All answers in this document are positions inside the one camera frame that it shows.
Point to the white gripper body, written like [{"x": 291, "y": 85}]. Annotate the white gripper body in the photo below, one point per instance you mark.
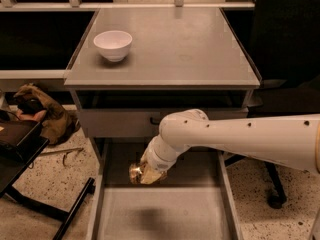
[{"x": 157, "y": 164}]

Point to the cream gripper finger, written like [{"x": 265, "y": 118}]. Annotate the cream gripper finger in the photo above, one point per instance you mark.
[{"x": 150, "y": 176}]

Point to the crushed orange soda can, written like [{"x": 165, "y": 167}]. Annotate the crushed orange soda can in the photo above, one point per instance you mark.
[{"x": 136, "y": 173}]

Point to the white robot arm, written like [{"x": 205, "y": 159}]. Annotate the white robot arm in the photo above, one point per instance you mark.
[{"x": 291, "y": 141}]

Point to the open grey middle drawer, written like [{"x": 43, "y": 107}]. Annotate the open grey middle drawer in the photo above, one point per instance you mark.
[{"x": 194, "y": 202}]

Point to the closed grey top drawer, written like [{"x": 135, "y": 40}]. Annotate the closed grey top drawer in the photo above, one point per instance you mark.
[{"x": 121, "y": 123}]

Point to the grey drawer cabinet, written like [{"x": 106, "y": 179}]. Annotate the grey drawer cabinet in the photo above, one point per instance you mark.
[{"x": 180, "y": 58}]

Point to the white ceramic bowl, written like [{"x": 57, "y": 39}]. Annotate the white ceramic bowl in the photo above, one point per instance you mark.
[{"x": 113, "y": 45}]

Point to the black side table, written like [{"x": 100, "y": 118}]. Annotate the black side table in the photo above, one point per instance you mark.
[{"x": 56, "y": 178}]

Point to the black box on table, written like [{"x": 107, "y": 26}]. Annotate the black box on table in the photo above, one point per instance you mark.
[{"x": 17, "y": 138}]

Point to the black office chair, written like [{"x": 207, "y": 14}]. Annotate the black office chair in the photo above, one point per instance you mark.
[{"x": 282, "y": 38}]

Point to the black drawer handle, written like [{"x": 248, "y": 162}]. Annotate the black drawer handle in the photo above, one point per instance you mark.
[{"x": 155, "y": 121}]

